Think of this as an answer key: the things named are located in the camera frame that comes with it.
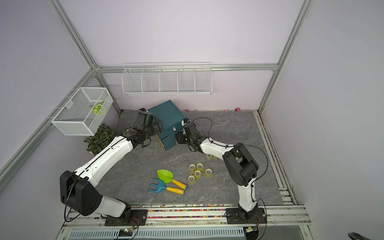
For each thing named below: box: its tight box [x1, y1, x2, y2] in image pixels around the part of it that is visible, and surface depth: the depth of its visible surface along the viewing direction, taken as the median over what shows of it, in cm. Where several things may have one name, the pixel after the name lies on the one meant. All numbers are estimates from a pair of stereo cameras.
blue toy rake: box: [147, 178, 185, 195], surface depth 83 cm
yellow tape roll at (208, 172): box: [205, 168, 213, 178], surface depth 89 cm
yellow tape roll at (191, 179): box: [188, 175, 196, 185], surface depth 86 cm
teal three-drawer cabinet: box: [148, 100, 187, 151], surface depth 91 cm
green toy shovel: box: [157, 169, 188, 191], surface depth 88 cm
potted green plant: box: [84, 123, 118, 156], surface depth 82 cm
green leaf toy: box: [89, 101, 105, 115], surface depth 83 cm
